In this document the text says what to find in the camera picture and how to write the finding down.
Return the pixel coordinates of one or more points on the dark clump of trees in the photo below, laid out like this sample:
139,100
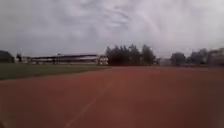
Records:
126,55

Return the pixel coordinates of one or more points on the long low building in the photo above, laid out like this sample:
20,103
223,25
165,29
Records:
66,59

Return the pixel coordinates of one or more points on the row of trees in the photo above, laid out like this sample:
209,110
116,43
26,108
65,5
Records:
178,58

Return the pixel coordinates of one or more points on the dark tree mass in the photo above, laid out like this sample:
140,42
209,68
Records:
6,57

